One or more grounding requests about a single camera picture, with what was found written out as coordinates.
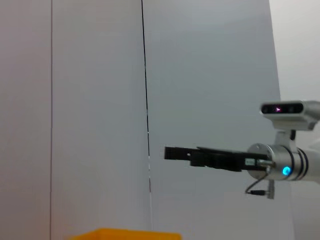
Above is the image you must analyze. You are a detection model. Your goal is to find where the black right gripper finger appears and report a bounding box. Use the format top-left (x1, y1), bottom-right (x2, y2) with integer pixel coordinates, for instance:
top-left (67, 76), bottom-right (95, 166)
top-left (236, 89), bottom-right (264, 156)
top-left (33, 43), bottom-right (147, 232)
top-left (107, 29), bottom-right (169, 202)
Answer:
top-left (164, 146), bottom-right (199, 161)

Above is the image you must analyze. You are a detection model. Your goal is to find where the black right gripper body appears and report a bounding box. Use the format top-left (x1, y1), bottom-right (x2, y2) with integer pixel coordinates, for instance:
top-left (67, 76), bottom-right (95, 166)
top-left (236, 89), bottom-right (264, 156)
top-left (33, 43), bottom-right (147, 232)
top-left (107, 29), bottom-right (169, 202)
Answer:
top-left (189, 146), bottom-right (269, 174)

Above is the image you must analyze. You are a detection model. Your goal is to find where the yellow plastic bin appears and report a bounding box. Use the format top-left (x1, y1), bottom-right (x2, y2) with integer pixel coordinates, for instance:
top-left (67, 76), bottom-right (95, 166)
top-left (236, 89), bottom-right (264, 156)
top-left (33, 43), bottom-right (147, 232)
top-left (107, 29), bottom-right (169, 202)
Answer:
top-left (67, 227), bottom-right (183, 240)

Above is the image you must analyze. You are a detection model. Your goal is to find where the right gripper cable with plugs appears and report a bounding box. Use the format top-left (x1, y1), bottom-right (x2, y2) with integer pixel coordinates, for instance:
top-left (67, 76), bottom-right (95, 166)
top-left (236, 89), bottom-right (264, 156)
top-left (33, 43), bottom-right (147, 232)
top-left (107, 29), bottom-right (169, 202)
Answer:
top-left (244, 159), bottom-right (276, 200)

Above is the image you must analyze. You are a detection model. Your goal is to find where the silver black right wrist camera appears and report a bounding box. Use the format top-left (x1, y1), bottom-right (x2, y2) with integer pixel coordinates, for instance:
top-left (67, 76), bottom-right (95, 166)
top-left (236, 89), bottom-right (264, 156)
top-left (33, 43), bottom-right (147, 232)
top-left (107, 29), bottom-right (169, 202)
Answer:
top-left (259, 100), bottom-right (320, 149)

